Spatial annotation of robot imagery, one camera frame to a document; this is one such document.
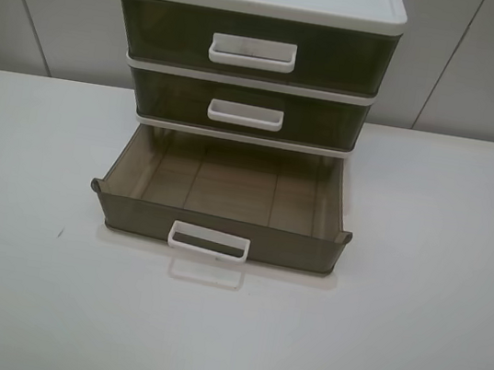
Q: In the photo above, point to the smoky drawer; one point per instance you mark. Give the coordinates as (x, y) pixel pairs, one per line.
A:
(327, 58)
(228, 200)
(248, 111)

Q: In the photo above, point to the white plastic drawer cabinet frame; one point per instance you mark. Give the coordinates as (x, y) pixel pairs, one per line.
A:
(383, 17)

